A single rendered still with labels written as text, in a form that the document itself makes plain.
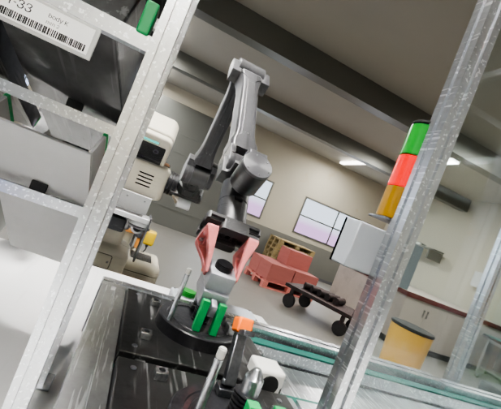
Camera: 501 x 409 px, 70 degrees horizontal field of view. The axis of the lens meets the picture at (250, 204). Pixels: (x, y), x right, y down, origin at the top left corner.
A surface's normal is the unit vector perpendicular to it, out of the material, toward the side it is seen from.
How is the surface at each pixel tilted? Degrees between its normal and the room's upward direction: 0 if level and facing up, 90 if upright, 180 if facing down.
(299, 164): 90
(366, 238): 90
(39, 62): 155
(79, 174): 135
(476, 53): 90
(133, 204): 90
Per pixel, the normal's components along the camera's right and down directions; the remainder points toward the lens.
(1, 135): -0.18, 0.68
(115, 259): 0.22, 0.23
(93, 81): -0.29, 0.86
